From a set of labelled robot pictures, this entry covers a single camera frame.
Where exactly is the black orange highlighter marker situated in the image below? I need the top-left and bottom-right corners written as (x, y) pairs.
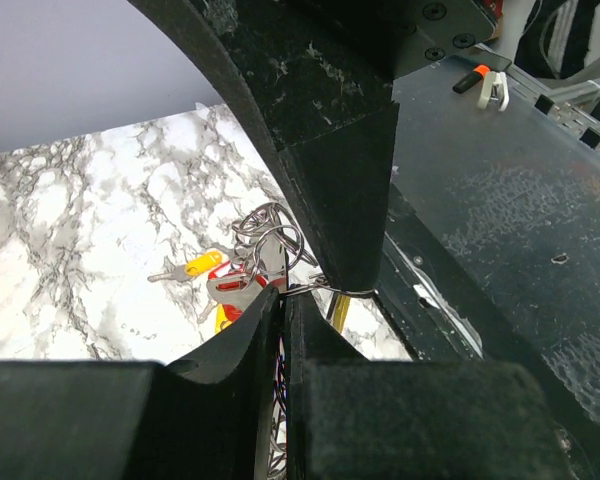
top-left (452, 65), bottom-right (491, 94)

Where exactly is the yellow key tag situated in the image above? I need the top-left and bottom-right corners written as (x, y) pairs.
top-left (147, 250), bottom-right (224, 284)
top-left (327, 292), bottom-right (351, 334)

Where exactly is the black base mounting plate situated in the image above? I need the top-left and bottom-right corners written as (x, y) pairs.
top-left (373, 186), bottom-right (483, 362)

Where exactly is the yellow tag key upright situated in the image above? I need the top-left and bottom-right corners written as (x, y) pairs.
top-left (197, 300), bottom-right (232, 339)

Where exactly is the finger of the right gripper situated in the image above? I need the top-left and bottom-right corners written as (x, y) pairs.
top-left (136, 0), bottom-right (495, 293)

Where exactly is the white stapler remover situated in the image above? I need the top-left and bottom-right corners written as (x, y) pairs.
top-left (476, 71), bottom-right (509, 112)

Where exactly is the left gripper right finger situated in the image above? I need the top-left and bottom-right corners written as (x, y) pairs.
top-left (284, 294), bottom-right (570, 479)

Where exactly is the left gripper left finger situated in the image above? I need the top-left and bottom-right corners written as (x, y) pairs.
top-left (0, 287), bottom-right (280, 479)

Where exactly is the dark phone on bench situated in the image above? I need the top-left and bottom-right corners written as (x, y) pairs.
top-left (472, 45), bottom-right (512, 72)

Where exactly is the round metal keyring disc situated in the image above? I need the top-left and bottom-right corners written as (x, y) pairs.
top-left (229, 202), bottom-right (371, 480)

